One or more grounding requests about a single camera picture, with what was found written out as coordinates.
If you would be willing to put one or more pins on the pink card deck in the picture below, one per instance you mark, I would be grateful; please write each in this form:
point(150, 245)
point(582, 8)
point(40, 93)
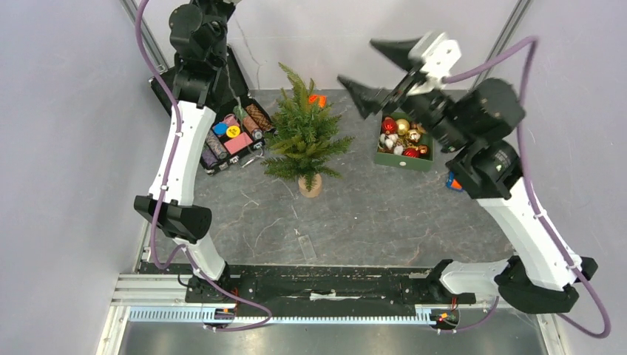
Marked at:
point(236, 144)

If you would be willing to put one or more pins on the blue dealer button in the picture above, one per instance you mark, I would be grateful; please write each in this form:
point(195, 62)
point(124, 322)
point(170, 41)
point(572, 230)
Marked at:
point(220, 129)

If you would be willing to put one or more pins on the green ornament box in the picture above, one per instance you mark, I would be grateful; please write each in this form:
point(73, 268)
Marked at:
point(414, 151)

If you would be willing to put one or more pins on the red glitter bauble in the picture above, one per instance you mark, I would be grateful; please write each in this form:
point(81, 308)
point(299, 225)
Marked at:
point(389, 126)

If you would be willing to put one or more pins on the black poker chip case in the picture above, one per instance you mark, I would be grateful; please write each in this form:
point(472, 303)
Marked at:
point(241, 109)

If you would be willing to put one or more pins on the clear battery box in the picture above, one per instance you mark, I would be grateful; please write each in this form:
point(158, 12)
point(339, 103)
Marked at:
point(307, 247)

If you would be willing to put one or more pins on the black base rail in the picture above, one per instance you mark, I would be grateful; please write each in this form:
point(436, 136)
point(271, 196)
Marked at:
point(335, 291)

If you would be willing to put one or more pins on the gold bauble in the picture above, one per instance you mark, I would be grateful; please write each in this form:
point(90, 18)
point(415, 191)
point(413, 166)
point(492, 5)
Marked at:
point(402, 126)

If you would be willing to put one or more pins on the aluminium corner frame post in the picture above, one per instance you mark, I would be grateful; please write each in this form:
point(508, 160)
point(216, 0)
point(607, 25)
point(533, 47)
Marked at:
point(151, 50)

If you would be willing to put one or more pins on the orange plastic piece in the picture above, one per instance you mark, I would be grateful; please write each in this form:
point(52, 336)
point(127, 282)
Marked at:
point(316, 101)

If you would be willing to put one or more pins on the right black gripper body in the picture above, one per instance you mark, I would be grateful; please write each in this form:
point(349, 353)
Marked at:
point(405, 86)

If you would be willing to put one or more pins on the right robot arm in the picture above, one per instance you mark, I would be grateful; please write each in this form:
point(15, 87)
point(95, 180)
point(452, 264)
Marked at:
point(540, 277)

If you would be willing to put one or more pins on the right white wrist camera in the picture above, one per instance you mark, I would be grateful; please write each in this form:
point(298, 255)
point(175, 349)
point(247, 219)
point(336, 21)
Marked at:
point(434, 55)

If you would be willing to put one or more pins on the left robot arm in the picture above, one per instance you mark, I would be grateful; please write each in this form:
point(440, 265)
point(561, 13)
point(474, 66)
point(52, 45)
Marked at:
point(198, 33)

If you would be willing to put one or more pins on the yellow big blind button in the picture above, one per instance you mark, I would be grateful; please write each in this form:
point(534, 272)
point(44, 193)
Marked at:
point(233, 131)

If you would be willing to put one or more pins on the small green christmas tree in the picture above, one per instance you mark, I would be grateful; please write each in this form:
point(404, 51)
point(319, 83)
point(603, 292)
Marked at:
point(305, 140)

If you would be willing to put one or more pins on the blue orange toy car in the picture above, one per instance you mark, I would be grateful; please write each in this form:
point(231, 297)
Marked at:
point(453, 184)

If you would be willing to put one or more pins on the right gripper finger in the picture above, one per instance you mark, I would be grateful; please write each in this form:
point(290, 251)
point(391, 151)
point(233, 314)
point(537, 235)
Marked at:
point(397, 51)
point(367, 100)

